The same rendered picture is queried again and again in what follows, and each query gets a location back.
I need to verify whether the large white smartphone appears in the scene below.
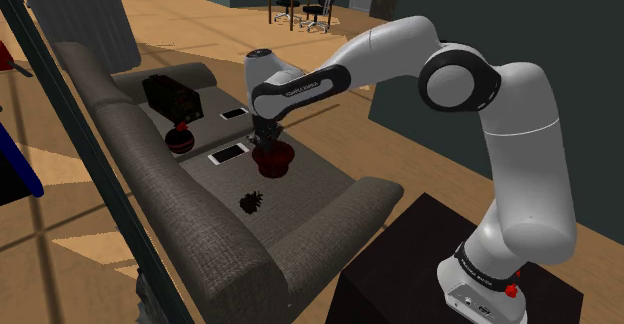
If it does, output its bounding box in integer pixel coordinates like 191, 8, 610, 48
207, 142, 251, 166

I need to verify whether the dark floor lamp pole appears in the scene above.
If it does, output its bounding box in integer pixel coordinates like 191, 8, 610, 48
0, 0, 195, 324

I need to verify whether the black box appliance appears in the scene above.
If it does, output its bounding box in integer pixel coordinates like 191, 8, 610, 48
141, 74, 204, 124

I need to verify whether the dark brown pine cone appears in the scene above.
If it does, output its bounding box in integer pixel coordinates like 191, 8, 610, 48
238, 190, 264, 215

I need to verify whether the small white smartphone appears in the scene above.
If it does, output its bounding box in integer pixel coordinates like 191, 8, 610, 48
219, 107, 250, 121

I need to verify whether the dark red round vase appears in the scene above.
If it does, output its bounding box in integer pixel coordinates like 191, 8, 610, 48
164, 121, 196, 155

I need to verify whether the dark robot stand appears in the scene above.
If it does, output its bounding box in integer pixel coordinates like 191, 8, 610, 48
324, 192, 585, 324

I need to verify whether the grey draped round table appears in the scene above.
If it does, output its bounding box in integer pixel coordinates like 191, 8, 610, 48
20, 0, 143, 75

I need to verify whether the dark red bowl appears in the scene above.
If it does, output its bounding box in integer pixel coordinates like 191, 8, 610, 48
251, 140, 296, 179

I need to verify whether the grey fabric sofa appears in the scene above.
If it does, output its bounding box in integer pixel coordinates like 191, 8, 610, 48
52, 41, 405, 324

